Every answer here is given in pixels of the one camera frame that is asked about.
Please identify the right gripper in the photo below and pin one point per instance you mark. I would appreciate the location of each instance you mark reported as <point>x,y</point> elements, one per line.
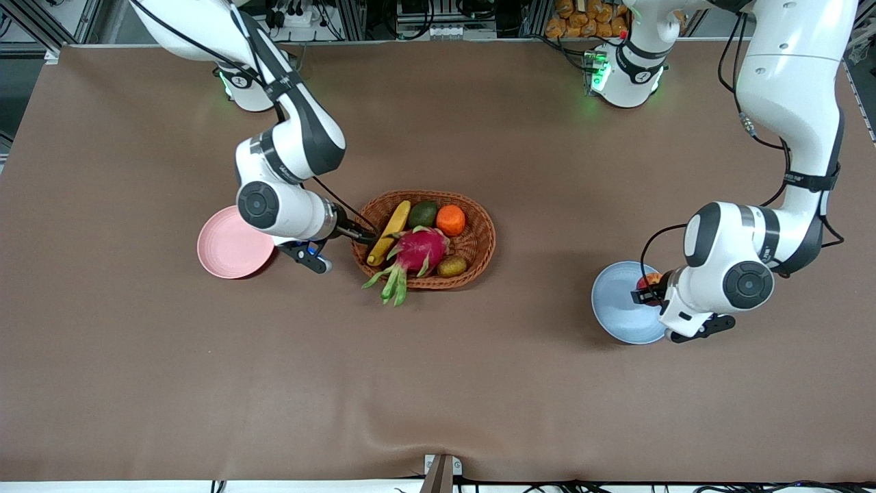
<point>350,231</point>

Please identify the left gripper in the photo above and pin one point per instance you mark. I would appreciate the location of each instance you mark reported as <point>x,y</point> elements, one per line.
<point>647,294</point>

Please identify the red apple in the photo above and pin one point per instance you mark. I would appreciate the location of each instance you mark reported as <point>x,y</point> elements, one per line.
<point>650,279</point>

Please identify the yellow banana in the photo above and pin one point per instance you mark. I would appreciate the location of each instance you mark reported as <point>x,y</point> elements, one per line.
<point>393,226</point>

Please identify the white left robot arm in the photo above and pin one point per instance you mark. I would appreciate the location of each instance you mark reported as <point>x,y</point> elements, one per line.
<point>787,82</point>

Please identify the blue plate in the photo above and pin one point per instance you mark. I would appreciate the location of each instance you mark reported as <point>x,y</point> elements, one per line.
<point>619,308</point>

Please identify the pink dragon fruit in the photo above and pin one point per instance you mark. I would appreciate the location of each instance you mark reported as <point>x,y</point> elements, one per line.
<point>419,251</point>

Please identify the green avocado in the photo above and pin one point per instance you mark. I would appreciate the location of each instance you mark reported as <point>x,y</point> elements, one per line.
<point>423,214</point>

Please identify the orange fruit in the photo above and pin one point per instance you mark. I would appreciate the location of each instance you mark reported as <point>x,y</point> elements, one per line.
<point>451,220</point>

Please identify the olive brown kiwi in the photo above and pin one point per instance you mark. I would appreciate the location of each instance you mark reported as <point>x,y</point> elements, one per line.
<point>452,266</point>

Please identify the brown wicker basket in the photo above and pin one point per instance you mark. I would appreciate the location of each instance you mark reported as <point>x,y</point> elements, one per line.
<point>479,239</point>

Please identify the pink plate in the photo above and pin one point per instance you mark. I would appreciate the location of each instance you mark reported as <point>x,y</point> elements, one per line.
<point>226,252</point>

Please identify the brown table mat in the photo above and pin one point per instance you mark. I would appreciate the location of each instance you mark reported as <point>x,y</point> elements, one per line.
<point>438,383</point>

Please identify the white power strip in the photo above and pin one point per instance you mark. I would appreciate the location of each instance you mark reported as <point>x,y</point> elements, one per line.
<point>298,18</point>

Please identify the pile of orange lumpy items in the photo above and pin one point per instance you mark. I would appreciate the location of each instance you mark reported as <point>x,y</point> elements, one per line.
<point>585,20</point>

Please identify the grey metal bracket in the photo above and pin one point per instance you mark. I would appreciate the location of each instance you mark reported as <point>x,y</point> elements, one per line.
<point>457,465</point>

